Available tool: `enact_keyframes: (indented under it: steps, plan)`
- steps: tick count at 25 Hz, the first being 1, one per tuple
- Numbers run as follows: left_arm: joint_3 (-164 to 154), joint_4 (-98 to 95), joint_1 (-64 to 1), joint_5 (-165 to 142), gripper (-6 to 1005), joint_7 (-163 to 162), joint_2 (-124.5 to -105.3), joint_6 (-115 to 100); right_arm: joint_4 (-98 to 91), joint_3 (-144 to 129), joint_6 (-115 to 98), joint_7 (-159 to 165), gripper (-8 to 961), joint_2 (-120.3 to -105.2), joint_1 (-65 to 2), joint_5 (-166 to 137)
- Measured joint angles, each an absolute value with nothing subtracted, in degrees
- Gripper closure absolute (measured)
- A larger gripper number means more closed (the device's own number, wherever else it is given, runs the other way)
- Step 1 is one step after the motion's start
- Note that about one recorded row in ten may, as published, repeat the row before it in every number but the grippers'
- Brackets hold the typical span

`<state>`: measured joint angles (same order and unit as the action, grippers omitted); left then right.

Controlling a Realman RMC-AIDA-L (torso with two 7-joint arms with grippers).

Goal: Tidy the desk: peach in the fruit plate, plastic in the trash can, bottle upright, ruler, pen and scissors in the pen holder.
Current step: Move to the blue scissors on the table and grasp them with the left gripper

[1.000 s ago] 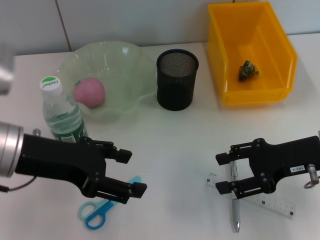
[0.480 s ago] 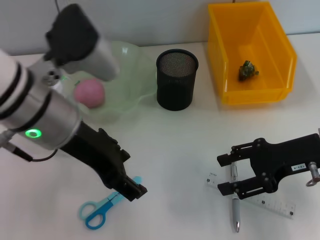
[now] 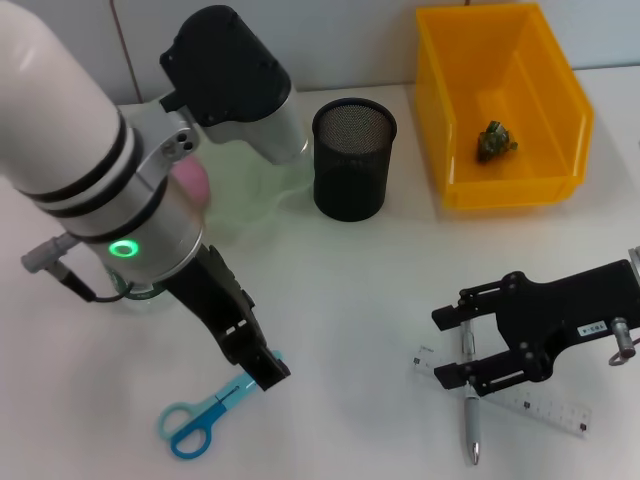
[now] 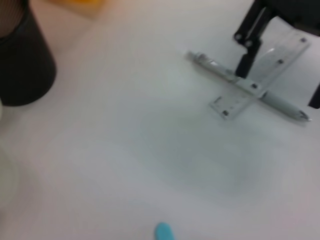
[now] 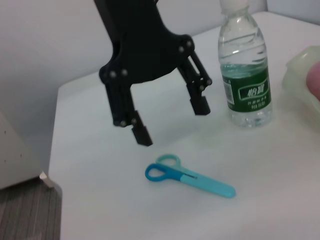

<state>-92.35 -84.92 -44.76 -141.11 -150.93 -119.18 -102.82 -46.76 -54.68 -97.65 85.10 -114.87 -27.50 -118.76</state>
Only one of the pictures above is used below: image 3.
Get yellow plastic bin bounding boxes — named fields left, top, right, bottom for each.
left=414, top=2, right=597, bottom=212

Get blue scissors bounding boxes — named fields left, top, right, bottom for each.
left=158, top=351, right=284, bottom=461

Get grey ballpoint pen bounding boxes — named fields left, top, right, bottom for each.
left=459, top=319, right=483, bottom=467

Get grey right arm cable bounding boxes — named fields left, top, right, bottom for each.
left=607, top=316, right=640, bottom=369

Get transparent plastic ruler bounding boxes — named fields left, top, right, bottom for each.
left=411, top=343, right=594, bottom=440

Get pink peach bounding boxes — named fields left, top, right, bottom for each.
left=171, top=153, right=212, bottom=210

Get green plastic wrapper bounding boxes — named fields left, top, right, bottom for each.
left=474, top=118, right=521, bottom=164

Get pale green glass fruit plate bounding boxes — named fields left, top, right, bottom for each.
left=192, top=89, right=315, bottom=247

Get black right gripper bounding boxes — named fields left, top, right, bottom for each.
left=431, top=258, right=640, bottom=400

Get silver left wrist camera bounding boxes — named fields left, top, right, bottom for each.
left=158, top=4, right=310, bottom=166

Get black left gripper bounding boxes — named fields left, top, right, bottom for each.
left=167, top=243, right=292, bottom=392

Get black mesh pen cup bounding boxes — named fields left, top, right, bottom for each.
left=312, top=97, right=400, bottom=222

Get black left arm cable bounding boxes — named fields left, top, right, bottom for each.
left=20, top=232, right=135, bottom=304

